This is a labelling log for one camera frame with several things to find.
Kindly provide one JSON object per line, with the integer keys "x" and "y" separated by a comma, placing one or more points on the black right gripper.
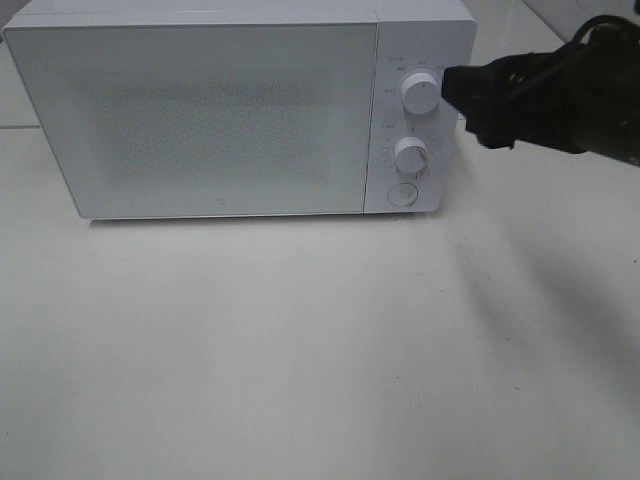
{"x": 493, "y": 99}

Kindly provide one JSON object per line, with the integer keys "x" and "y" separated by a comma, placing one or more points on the white microwave knob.
{"x": 420, "y": 92}
{"x": 411, "y": 155}

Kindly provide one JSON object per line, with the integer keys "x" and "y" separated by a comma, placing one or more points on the round door release button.
{"x": 403, "y": 195}

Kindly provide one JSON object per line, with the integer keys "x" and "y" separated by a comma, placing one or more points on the white microwave door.
{"x": 204, "y": 121}

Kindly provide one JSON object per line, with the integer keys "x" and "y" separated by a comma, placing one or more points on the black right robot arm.
{"x": 582, "y": 97}

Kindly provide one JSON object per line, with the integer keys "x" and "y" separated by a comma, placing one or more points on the white microwave oven body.
{"x": 411, "y": 36}

